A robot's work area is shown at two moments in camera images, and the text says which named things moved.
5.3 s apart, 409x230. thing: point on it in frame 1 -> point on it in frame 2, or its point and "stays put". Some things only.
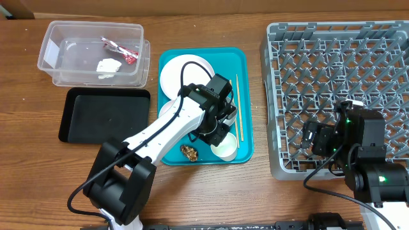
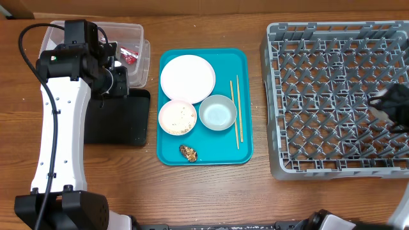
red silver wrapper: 129,56 stays put
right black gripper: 316,138 -> 393,104
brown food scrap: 190,153 stays put
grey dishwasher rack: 307,68 stays put
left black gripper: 216,138 -> 122,91
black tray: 92,115 stays put
